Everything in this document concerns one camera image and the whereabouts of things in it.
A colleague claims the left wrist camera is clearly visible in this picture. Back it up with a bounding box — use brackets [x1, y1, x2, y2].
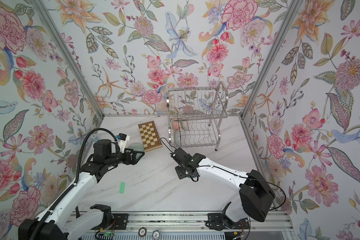
[117, 133, 130, 154]

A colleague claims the wooden folded chessboard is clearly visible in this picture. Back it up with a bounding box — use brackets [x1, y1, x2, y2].
[138, 121, 163, 152]

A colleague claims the small green plastic block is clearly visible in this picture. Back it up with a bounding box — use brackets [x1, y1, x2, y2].
[119, 182, 125, 194]

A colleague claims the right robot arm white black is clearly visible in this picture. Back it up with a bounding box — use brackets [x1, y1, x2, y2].
[171, 148, 275, 231]

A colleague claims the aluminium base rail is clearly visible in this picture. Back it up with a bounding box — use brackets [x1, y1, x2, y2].
[38, 211, 295, 233]

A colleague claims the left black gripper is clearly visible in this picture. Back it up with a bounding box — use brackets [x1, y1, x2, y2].
[104, 147, 145, 169]

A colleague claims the silver two-tier dish rack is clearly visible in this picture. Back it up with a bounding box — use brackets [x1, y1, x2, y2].
[166, 83, 229, 151]

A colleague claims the pale green striped bowl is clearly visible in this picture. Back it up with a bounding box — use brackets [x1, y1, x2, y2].
[128, 143, 145, 152]

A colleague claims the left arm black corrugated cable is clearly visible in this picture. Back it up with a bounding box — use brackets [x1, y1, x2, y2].
[26, 128, 118, 240]

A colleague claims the pink striped bowl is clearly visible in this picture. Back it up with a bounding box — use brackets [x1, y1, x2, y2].
[179, 119, 190, 131]

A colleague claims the dark patterned plate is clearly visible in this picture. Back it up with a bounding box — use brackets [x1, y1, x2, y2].
[173, 130, 182, 148]

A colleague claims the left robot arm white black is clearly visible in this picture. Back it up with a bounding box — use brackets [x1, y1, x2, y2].
[18, 140, 145, 240]

